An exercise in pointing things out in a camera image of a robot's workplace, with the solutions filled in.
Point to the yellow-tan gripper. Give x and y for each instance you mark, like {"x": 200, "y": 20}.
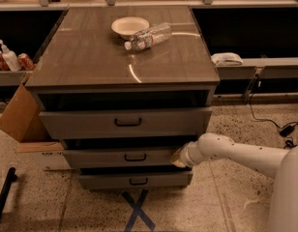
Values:
{"x": 185, "y": 156}

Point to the grey drawer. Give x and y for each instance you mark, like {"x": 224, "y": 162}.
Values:
{"x": 136, "y": 180}
{"x": 126, "y": 123}
{"x": 124, "y": 157}

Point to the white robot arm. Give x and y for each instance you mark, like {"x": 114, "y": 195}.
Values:
{"x": 276, "y": 163}

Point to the grey bottom drawer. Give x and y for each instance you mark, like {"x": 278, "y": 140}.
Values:
{"x": 136, "y": 180}

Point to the grey drawer cabinet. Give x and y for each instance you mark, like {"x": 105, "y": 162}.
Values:
{"x": 86, "y": 67}

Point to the grey top drawer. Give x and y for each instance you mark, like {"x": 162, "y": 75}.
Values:
{"x": 126, "y": 123}

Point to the folded white cloth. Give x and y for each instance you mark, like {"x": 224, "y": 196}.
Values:
{"x": 226, "y": 59}

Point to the black power adapter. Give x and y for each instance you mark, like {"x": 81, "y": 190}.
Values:
{"x": 286, "y": 131}

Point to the clear plastic water bottle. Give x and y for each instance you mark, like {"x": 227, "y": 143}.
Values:
{"x": 148, "y": 37}

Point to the white printed cardboard box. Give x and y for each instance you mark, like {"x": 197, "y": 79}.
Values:
{"x": 48, "y": 155}

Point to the white paper bowl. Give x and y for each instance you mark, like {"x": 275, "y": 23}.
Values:
{"x": 127, "y": 26}

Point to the brown cardboard box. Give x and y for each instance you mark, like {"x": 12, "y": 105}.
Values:
{"x": 20, "y": 119}

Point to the black bar lower left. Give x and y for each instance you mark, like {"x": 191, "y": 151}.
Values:
{"x": 10, "y": 178}

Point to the red soda can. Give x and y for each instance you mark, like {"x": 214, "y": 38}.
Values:
{"x": 26, "y": 62}

